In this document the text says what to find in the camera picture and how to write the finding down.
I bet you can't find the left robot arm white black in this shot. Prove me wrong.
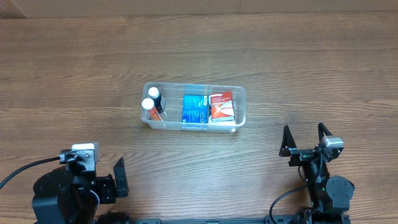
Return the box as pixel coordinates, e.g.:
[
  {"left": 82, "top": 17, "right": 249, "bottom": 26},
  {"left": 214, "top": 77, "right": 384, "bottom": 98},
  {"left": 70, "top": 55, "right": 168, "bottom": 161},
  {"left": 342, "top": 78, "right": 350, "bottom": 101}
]
[{"left": 32, "top": 156, "right": 129, "bottom": 223}]

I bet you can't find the black bottle white cap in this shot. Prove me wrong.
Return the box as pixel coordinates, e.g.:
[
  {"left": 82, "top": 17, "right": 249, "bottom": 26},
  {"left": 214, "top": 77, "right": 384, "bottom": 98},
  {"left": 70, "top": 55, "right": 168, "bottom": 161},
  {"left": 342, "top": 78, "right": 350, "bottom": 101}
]
[{"left": 148, "top": 87, "right": 165, "bottom": 114}]

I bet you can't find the blue medicine box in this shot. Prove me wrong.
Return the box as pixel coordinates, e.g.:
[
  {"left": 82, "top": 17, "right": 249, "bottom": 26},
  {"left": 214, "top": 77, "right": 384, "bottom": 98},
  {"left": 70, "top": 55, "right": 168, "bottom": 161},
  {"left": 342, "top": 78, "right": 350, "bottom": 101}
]
[{"left": 182, "top": 95, "right": 209, "bottom": 123}]

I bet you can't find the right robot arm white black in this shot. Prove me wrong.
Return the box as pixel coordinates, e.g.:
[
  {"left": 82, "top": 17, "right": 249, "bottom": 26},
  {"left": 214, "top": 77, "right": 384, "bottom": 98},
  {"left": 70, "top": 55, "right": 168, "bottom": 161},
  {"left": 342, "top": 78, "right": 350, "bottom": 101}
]
[{"left": 276, "top": 123, "right": 355, "bottom": 223}]

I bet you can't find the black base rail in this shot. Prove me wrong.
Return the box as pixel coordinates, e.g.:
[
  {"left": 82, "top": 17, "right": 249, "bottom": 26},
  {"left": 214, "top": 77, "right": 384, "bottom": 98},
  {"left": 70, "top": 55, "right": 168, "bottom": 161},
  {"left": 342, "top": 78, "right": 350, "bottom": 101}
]
[{"left": 126, "top": 214, "right": 351, "bottom": 224}]

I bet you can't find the clear plastic container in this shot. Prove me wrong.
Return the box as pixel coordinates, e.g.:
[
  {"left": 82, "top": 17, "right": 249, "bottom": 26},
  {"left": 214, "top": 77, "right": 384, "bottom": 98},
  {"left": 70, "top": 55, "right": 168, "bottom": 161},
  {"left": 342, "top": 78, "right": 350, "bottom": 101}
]
[{"left": 141, "top": 82, "right": 246, "bottom": 133}]

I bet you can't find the red medicine box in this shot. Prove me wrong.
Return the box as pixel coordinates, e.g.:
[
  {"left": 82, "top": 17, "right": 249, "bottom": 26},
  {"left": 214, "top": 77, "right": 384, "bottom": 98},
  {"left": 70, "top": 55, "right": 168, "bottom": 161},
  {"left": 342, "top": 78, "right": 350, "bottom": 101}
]
[{"left": 210, "top": 91, "right": 234, "bottom": 122}]

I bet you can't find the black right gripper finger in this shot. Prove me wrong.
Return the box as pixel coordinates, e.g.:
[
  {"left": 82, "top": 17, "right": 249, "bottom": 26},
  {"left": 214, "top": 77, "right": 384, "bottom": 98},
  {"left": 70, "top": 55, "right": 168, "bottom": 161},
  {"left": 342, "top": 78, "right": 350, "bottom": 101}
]
[
  {"left": 318, "top": 123, "right": 333, "bottom": 139},
  {"left": 279, "top": 125, "right": 297, "bottom": 157}
]

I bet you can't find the orange Redoxon tube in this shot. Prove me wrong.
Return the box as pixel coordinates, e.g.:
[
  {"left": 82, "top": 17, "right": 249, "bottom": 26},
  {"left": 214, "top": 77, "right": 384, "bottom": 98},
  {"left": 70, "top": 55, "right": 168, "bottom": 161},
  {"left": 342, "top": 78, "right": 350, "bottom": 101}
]
[{"left": 141, "top": 98, "right": 162, "bottom": 121}]

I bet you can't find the white Hansaplast plaster box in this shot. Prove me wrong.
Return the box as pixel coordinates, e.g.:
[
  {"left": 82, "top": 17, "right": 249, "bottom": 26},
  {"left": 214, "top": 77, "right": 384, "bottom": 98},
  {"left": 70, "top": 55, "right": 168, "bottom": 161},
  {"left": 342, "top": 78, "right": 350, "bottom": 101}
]
[{"left": 208, "top": 116, "right": 236, "bottom": 126}]

